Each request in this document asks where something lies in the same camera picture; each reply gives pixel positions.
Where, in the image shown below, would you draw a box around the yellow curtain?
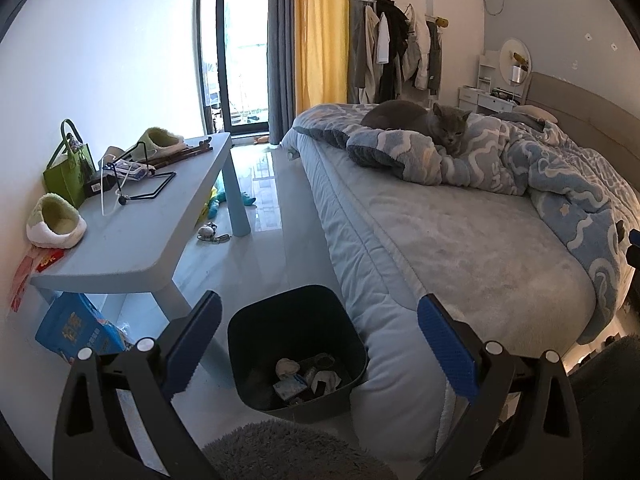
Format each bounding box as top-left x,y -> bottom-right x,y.
294,0 -> 349,111

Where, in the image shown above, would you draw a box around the black trash bin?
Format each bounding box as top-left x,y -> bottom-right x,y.
227,285 -> 370,423

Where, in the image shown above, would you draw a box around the black wire stand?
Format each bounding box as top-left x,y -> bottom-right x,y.
100,142 -> 177,207

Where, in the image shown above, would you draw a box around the grey curtain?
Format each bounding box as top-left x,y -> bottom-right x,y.
267,0 -> 298,146

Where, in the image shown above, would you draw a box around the blue cardboard box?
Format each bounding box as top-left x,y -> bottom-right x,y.
35,292 -> 128,365

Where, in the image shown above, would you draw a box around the green white fluffy slipper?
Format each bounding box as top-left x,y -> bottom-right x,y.
26,193 -> 87,248
136,127 -> 187,157

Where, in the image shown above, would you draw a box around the teal plush toy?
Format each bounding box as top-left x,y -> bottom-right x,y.
206,192 -> 257,222

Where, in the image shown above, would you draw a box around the blue white packet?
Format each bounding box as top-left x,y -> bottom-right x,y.
272,377 -> 308,401

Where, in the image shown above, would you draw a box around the blue patterned fleece blanket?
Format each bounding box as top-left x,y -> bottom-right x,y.
292,102 -> 640,346

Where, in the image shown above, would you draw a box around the dark wooden sticks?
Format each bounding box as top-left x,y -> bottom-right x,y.
145,136 -> 215,168

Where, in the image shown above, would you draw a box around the white cloth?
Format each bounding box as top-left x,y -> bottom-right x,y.
310,372 -> 343,396

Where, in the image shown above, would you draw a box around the white dresser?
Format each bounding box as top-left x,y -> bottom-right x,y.
457,52 -> 531,113

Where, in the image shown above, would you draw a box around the green tote bag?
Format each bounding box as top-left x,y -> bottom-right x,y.
43,119 -> 97,209

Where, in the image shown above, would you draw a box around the red paper packet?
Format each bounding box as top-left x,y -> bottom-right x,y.
10,249 -> 66,313

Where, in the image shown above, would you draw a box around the crumpled clear plastic bag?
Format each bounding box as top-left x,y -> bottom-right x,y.
102,320 -> 136,351

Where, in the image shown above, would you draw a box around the grey padded headboard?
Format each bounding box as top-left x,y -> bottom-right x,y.
525,71 -> 640,161

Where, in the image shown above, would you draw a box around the white table lamp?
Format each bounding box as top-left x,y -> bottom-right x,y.
509,65 -> 528,106

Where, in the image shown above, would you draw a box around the plush keychain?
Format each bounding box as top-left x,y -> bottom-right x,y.
196,222 -> 232,246

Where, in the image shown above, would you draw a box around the white printed packet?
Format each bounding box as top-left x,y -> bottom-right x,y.
107,159 -> 156,181

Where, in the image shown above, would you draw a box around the grey cat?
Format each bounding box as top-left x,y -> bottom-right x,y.
360,99 -> 471,155

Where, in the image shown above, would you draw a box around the bed with grey sheet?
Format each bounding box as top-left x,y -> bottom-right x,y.
282,102 -> 640,461

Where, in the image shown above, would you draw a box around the round white mirror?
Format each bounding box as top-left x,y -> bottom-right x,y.
500,37 -> 532,86

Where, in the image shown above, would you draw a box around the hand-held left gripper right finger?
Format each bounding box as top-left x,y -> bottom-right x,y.
417,294 -> 586,480

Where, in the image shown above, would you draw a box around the clothes rack with clothes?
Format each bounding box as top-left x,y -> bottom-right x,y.
352,0 -> 448,103

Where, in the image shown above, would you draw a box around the glass balcony door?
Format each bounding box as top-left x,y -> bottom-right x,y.
195,0 -> 273,138

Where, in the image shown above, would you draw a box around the light blue low table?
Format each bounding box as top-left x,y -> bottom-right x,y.
30,132 -> 252,376

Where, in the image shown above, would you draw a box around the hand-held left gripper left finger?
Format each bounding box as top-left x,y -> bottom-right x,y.
52,290 -> 223,480

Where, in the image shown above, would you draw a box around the beige pillow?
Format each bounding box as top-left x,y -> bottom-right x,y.
512,104 -> 558,123

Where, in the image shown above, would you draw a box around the small black box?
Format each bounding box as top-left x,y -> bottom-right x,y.
82,172 -> 118,197

